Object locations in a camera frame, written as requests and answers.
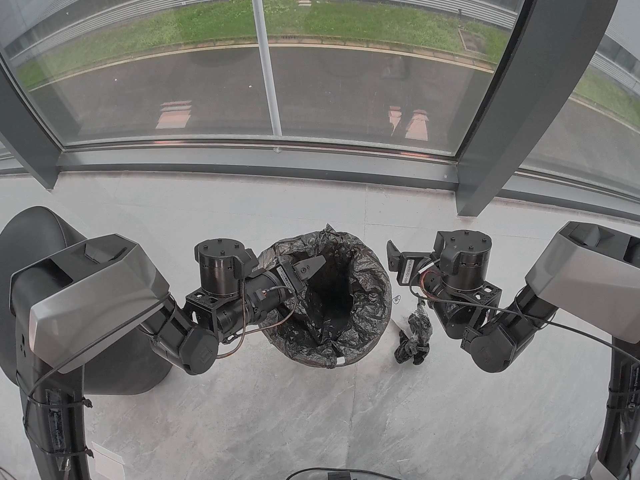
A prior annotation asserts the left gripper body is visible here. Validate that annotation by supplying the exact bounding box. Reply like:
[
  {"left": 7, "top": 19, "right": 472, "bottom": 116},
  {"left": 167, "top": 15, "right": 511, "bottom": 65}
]
[{"left": 217, "top": 263, "right": 302, "bottom": 341}]

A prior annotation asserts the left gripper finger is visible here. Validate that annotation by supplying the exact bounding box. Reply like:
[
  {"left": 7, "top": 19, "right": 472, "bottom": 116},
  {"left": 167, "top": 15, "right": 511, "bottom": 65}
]
[
  {"left": 297, "top": 259, "right": 326, "bottom": 285},
  {"left": 291, "top": 255, "right": 327, "bottom": 275}
]

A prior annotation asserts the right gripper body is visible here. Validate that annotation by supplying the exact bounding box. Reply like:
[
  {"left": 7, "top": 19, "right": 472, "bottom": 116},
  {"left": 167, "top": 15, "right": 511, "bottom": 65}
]
[{"left": 397, "top": 252, "right": 481, "bottom": 341}]

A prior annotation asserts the black plastic bag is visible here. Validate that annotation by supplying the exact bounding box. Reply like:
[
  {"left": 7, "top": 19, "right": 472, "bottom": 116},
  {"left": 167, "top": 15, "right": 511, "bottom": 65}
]
[{"left": 256, "top": 224, "right": 394, "bottom": 370}]

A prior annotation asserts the crumpled black plastic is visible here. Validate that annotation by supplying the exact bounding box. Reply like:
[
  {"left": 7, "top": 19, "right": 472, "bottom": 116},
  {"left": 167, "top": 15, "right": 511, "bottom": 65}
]
[{"left": 392, "top": 302, "right": 434, "bottom": 365}]

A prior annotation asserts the window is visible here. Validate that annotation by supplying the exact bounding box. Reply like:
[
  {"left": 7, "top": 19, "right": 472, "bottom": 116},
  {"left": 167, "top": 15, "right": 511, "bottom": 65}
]
[{"left": 0, "top": 0, "right": 640, "bottom": 218}]

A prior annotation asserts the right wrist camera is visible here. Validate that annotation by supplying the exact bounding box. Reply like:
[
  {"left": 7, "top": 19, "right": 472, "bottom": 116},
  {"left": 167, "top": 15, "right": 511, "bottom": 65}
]
[{"left": 426, "top": 232, "right": 454, "bottom": 276}]

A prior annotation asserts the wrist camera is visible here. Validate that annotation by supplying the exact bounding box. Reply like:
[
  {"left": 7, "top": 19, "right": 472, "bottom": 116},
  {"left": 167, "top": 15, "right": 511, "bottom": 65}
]
[
  {"left": 426, "top": 232, "right": 454, "bottom": 276},
  {"left": 239, "top": 247, "right": 262, "bottom": 276}
]

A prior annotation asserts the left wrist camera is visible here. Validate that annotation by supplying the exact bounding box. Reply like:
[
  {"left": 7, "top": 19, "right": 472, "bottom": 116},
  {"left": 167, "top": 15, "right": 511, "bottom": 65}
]
[{"left": 239, "top": 247, "right": 262, "bottom": 276}]

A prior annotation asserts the black cable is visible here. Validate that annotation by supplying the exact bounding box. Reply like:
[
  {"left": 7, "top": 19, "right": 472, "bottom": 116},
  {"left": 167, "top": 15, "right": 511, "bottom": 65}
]
[{"left": 414, "top": 288, "right": 640, "bottom": 366}]

